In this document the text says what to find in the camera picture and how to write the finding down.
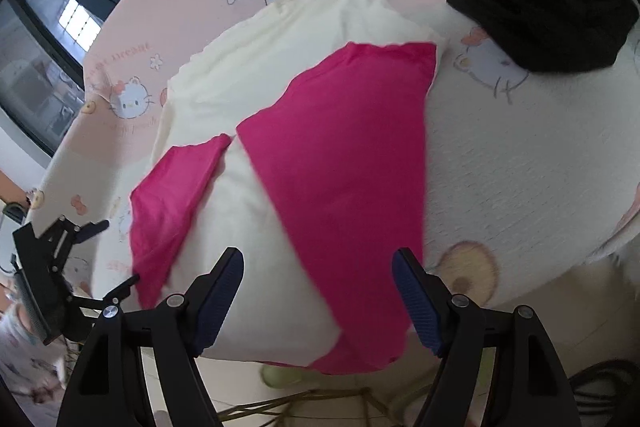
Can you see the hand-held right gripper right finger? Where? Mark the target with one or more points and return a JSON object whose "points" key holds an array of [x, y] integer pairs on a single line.
{"points": [[417, 307]]}

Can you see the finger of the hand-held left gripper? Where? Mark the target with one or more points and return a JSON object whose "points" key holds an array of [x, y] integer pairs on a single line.
{"points": [[92, 231], [120, 291]]}

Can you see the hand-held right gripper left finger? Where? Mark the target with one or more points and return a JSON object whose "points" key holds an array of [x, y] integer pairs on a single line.
{"points": [[220, 302]]}

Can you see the cream and magenta garment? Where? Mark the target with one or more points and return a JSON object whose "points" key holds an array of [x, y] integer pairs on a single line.
{"points": [[320, 157]]}

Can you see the person's left forearm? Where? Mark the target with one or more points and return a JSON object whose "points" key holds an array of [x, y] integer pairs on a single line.
{"points": [[12, 189]]}

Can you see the light green slipper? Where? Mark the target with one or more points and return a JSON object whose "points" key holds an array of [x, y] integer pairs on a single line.
{"points": [[277, 377]]}

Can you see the window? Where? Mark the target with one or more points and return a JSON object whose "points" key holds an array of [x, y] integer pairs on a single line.
{"points": [[35, 72]]}

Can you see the pink cat printed blanket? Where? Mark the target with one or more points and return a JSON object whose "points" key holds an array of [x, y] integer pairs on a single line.
{"points": [[500, 157]]}

